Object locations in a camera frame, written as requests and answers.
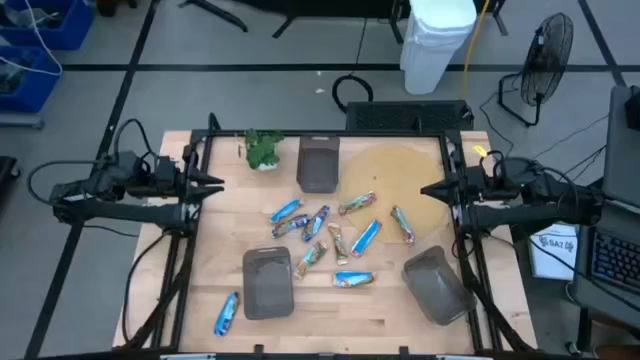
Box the round wooden board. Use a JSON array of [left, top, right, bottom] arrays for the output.
[[338, 143, 451, 245]]

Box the black floor fan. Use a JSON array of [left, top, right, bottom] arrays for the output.
[[497, 12, 575, 128]]

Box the white trash can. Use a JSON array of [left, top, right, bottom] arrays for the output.
[[399, 0, 479, 96]]

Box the black perforated computer case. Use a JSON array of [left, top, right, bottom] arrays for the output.
[[344, 99, 475, 134]]

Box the black backlit keyboard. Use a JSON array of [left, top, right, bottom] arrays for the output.
[[591, 227, 640, 296]]

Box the yellow cable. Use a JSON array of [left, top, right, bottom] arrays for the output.
[[460, 0, 490, 100]]

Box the white labelled box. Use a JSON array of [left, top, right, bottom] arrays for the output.
[[528, 222, 580, 281]]

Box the blue storage bin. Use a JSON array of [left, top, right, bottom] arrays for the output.
[[0, 45, 64, 114], [0, 0, 95, 51]]

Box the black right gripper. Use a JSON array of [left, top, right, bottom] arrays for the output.
[[420, 160, 507, 206]]

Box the green chewy granola bar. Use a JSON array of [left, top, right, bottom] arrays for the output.
[[337, 190, 378, 217], [327, 221, 350, 267], [390, 205, 417, 247]]

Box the grey translucent plastic bin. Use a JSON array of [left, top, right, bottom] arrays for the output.
[[295, 135, 341, 195], [401, 244, 476, 327], [242, 245, 296, 321]]

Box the black metal table frame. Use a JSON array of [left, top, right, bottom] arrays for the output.
[[119, 112, 539, 360]]

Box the small green potted plant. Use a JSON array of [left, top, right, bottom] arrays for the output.
[[243, 128, 285, 173]]

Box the light blue granola bar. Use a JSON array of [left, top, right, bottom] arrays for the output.
[[350, 218, 384, 258], [333, 270, 376, 289], [268, 198, 306, 225]]

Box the grey desk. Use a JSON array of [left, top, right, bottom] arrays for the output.
[[569, 84, 640, 331]]

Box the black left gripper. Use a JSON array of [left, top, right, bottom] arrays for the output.
[[144, 154, 226, 203]]

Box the coiled black floor cable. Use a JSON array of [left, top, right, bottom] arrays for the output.
[[331, 17, 375, 114]]

